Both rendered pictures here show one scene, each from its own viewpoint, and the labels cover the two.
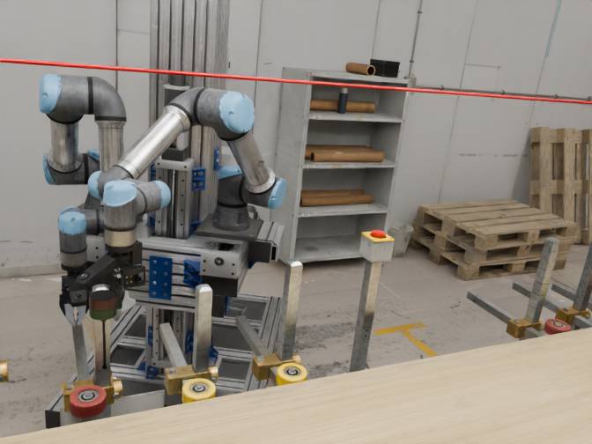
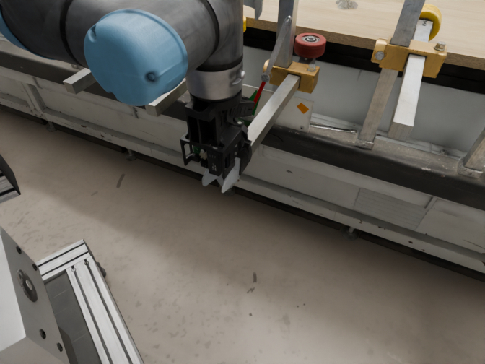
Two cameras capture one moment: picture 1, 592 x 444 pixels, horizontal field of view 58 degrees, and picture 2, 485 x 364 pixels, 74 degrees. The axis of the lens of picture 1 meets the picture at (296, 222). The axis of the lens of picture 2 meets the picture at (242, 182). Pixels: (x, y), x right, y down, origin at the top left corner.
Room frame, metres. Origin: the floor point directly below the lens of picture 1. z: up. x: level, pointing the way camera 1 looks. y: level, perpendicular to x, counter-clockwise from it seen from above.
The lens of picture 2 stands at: (1.70, 0.99, 1.25)
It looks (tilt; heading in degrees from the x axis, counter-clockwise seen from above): 46 degrees down; 232
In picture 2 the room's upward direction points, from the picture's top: straight up
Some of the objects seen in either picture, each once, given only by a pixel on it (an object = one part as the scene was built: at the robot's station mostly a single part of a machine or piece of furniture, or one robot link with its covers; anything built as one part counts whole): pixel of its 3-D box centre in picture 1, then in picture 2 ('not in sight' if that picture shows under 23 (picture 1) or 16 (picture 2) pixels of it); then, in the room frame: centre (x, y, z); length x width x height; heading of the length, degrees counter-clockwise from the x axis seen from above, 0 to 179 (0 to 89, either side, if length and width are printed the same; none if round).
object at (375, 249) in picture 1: (376, 247); not in sight; (1.47, -0.24, 1.18); 0.07 x 0.07 x 0.08; 26
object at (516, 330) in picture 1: (525, 327); not in sight; (1.79, -0.88, 0.82); 0.13 x 0.06 x 0.05; 116
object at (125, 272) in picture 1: (122, 264); not in sight; (1.24, 0.42, 1.15); 0.09 x 0.08 x 0.12; 136
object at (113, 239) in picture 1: (119, 234); not in sight; (1.24, 0.43, 1.23); 0.08 x 0.08 x 0.05
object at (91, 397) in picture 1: (88, 414); (307, 58); (1.04, 0.44, 0.85); 0.08 x 0.08 x 0.11
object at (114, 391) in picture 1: (92, 393); (290, 74); (1.12, 0.46, 0.85); 0.13 x 0.06 x 0.05; 116
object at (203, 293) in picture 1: (200, 366); not in sight; (1.25, 0.22, 0.87); 0.03 x 0.03 x 0.48; 26
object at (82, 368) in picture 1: (82, 370); (281, 97); (1.21, 0.52, 0.84); 0.43 x 0.03 x 0.04; 26
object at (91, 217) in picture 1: (77, 221); (141, 42); (1.59, 0.69, 1.12); 0.11 x 0.11 x 0.08; 26
